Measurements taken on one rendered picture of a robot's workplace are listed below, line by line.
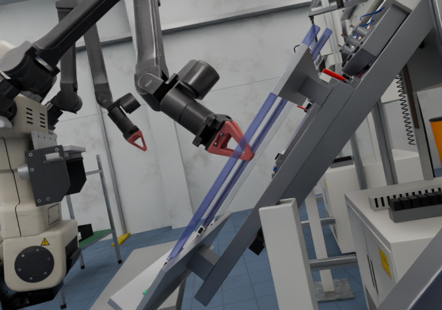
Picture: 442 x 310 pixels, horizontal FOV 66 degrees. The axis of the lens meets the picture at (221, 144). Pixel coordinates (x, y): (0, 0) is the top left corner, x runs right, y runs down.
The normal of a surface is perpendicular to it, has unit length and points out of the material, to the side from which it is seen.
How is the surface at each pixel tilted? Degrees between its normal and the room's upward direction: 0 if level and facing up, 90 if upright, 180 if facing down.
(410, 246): 90
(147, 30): 60
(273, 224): 90
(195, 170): 90
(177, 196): 90
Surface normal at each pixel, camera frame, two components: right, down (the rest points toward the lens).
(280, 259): -0.32, 0.07
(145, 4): -0.25, -0.46
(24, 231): 0.20, -0.04
